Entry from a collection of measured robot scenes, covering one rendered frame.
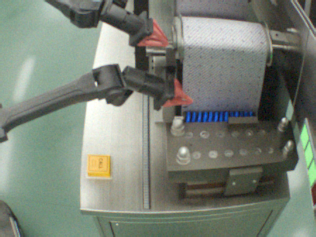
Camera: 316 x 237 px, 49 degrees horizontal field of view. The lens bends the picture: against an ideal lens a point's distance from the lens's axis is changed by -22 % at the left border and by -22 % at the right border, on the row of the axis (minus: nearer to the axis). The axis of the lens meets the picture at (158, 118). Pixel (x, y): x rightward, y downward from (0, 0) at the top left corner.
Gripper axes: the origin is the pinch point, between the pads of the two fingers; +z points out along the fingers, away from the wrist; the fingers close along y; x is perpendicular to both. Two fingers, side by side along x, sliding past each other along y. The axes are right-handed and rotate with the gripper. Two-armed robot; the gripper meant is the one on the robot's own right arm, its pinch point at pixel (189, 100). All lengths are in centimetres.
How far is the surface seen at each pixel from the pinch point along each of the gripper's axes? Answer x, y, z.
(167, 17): -17, -69, 6
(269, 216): -11.4, 25.5, 40.0
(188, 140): -4.0, 10.1, 1.6
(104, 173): -24.7, 13.4, -13.3
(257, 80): 17.1, 0.2, 13.0
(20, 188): -140, -34, -29
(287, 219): -60, -8, 112
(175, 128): -3.8, 8.0, -2.5
